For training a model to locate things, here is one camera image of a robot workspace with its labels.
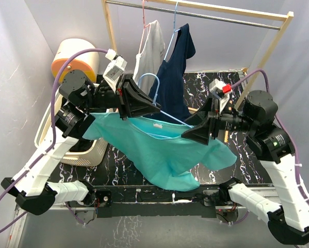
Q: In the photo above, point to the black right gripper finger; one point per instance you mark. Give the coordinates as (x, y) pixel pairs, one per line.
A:
(200, 115)
(200, 133)

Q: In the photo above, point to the white t shirt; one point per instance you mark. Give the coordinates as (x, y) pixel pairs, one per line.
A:
(149, 58)

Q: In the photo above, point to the pink wire hanger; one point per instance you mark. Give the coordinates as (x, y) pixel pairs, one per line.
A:
(144, 25)

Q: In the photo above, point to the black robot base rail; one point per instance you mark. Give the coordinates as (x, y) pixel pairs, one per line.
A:
(148, 200)

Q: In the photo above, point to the teal t shirt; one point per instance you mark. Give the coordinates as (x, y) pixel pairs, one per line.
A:
(158, 151)

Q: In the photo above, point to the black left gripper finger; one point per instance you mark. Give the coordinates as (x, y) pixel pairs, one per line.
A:
(132, 92)
(137, 109)

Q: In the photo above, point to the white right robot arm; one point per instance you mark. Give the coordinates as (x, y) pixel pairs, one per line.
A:
(287, 220)

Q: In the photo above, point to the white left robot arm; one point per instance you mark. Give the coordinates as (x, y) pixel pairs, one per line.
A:
(32, 191)

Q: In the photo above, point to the cream laundry basket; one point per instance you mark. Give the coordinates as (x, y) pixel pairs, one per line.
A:
(92, 156)

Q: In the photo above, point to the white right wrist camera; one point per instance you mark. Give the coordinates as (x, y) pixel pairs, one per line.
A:
(221, 91)

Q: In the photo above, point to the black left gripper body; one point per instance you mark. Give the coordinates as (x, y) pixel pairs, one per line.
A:
(104, 97)

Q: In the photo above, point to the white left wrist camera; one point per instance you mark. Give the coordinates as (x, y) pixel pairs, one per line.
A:
(115, 68)

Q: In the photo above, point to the cream orange drawer cabinet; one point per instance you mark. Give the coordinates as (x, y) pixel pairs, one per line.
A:
(88, 63)

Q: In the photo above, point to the aluminium frame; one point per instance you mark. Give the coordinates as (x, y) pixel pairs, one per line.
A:
(61, 227)

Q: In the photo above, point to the black garment in basket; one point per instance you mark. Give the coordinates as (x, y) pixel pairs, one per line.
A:
(82, 145)

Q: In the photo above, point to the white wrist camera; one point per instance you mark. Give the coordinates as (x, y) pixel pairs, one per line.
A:
(221, 91)
(115, 68)

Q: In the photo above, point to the navy blue t shirt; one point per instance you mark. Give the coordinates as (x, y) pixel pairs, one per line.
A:
(170, 92)

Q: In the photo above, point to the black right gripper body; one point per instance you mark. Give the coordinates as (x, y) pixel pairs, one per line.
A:
(226, 122)

